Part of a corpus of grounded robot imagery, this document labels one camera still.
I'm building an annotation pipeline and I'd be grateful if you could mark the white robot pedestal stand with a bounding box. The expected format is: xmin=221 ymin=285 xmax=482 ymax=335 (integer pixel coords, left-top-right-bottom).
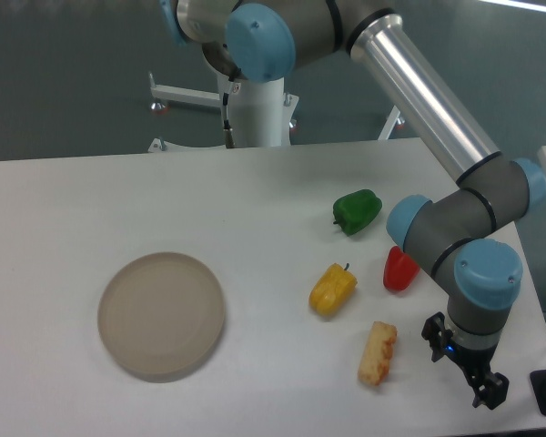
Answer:
xmin=146 ymin=71 xmax=407 ymax=154

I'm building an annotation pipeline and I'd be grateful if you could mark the yellow bell pepper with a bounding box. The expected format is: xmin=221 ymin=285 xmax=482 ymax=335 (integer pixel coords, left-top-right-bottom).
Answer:
xmin=308 ymin=263 xmax=358 ymax=318

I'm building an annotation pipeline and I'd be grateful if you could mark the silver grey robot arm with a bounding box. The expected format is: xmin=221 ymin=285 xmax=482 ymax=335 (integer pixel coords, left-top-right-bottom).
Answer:
xmin=160 ymin=1 xmax=546 ymax=408

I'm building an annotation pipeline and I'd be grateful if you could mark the toy pizza slice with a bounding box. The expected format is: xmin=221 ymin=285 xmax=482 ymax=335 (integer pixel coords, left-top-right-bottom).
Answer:
xmin=358 ymin=321 xmax=398 ymax=386

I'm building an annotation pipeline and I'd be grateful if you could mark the beige round plate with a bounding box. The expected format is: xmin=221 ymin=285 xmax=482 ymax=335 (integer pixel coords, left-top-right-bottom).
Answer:
xmin=97 ymin=252 xmax=226 ymax=383

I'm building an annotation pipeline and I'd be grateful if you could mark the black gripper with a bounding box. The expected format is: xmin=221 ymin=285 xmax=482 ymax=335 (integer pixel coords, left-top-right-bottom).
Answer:
xmin=421 ymin=312 xmax=510 ymax=409

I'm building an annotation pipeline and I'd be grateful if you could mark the green bell pepper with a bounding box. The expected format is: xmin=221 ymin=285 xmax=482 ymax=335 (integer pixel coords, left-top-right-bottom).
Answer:
xmin=332 ymin=189 xmax=382 ymax=236

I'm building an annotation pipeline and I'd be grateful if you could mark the red bell pepper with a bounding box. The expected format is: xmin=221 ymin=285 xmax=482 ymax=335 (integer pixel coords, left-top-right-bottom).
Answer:
xmin=383 ymin=246 xmax=420 ymax=292

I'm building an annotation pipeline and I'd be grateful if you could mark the black cable on pedestal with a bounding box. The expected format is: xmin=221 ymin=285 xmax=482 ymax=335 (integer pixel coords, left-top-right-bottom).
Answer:
xmin=220 ymin=67 xmax=243 ymax=149

